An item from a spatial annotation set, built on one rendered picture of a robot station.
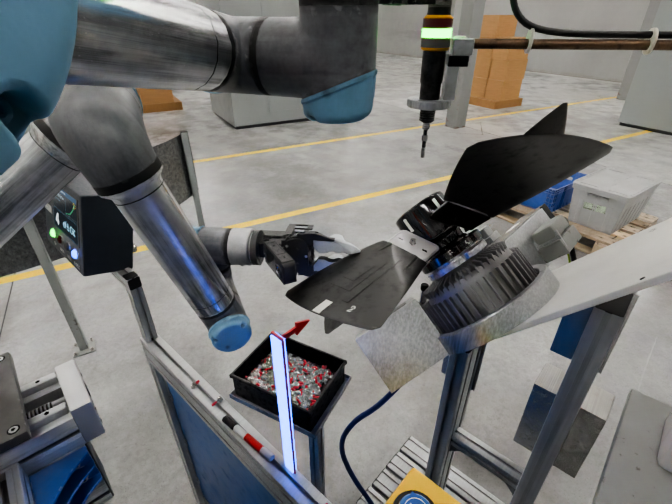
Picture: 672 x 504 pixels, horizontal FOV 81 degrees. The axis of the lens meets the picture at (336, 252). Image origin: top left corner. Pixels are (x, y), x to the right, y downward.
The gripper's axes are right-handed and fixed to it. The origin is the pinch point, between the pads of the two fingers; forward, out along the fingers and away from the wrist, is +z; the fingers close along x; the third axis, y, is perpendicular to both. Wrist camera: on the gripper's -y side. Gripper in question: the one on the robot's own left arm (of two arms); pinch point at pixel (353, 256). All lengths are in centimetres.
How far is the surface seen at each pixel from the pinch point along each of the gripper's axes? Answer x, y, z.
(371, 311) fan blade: 1.1, -16.8, 3.7
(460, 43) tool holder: -36.4, -1.5, 14.8
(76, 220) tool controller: -2, 7, -61
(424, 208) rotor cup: -7.6, 8.2, 13.7
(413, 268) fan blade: -0.2, -4.1, 11.1
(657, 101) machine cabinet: 8, 621, 436
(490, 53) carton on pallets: -62, 804, 221
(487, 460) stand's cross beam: 60, 6, 37
